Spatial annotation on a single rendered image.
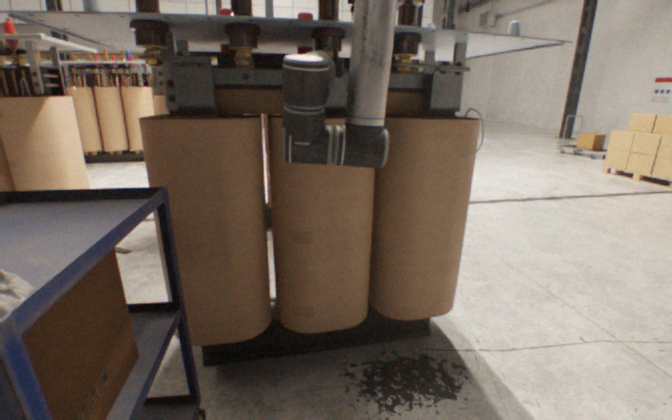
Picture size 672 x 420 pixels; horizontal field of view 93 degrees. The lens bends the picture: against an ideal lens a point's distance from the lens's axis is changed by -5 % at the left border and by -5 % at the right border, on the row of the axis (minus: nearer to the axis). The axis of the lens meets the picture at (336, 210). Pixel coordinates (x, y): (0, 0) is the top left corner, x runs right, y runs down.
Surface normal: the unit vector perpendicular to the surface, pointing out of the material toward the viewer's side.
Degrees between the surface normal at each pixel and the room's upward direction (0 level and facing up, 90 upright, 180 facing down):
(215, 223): 90
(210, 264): 90
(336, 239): 90
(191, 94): 90
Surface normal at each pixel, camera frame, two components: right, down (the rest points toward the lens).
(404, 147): -0.41, 0.29
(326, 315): 0.21, 0.31
